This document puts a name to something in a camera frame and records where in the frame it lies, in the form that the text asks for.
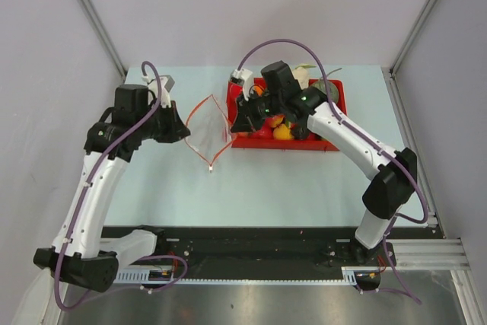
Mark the clear zip top bag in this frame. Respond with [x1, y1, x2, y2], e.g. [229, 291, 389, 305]
[184, 94, 234, 173]

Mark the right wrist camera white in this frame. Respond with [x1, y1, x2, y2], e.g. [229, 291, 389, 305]
[231, 69, 253, 100]

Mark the green melon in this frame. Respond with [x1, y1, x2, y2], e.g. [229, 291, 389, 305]
[311, 78, 339, 104]

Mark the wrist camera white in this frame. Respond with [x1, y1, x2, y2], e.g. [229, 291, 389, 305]
[231, 69, 253, 100]
[142, 75, 175, 108]

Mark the orange fruit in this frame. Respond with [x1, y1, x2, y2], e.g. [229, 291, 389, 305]
[252, 84, 265, 96]

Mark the dark purple fruit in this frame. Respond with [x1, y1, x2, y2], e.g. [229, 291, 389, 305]
[291, 126, 310, 141]

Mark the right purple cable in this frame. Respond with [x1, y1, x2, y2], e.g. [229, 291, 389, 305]
[237, 38, 431, 305]

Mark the red plastic tray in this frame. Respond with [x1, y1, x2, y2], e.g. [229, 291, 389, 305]
[226, 78, 347, 151]

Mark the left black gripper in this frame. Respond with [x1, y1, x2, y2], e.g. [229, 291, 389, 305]
[135, 100, 189, 143]

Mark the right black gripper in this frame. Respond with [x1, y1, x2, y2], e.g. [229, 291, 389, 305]
[231, 88, 283, 134]

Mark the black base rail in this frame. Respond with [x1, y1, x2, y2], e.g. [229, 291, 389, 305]
[102, 225, 396, 282]

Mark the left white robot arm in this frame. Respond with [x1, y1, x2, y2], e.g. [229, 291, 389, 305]
[33, 81, 190, 292]

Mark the white cauliflower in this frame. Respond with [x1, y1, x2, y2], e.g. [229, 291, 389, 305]
[292, 64, 315, 89]

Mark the red apple bottom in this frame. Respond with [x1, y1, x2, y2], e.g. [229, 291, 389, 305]
[248, 126, 273, 139]

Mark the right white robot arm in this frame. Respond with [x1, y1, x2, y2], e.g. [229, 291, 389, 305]
[230, 61, 417, 265]

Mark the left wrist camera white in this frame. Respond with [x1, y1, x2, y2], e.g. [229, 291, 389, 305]
[142, 75, 175, 108]

